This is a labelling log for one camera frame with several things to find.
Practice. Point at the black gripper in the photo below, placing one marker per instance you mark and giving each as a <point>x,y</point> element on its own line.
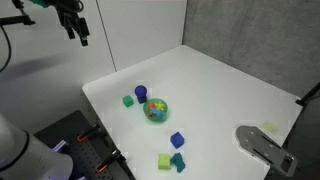
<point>68,11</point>

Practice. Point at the blue cylinder block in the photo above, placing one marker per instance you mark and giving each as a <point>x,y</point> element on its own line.
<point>140,90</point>

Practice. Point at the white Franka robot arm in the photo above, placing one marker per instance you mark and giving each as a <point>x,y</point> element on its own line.
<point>20,153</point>

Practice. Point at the green bowl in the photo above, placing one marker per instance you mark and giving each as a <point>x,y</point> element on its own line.
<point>163,116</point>

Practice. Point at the black mounting bar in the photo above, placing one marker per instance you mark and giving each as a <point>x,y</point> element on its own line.
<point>16,20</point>

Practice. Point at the green cube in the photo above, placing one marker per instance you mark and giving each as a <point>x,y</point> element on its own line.
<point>128,101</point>

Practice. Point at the black orange clamp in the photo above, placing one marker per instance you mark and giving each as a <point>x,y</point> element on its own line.
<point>108,161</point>
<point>88,133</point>

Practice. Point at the orange toy piece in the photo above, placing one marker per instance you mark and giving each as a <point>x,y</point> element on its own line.
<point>151,106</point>

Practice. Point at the yellow toy piece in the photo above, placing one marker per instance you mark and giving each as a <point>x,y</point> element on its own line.
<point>160,105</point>

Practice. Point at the light blue toy piece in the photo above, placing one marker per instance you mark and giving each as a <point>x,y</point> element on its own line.
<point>156,113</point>

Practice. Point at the black perforated board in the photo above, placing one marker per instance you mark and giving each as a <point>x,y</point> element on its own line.
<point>83,156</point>

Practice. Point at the bright blue cube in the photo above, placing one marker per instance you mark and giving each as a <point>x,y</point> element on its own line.
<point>177,140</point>

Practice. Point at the lime green block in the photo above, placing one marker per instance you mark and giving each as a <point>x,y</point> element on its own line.
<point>164,161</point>

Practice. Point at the teal toy figure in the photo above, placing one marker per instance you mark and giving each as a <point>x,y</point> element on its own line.
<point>178,162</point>

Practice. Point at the grey metal plate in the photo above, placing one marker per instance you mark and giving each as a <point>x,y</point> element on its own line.
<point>263,148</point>

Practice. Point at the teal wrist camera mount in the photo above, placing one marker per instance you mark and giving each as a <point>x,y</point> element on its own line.
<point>39,2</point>

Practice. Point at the black camera stand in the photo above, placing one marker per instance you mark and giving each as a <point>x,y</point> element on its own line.
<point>308,95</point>

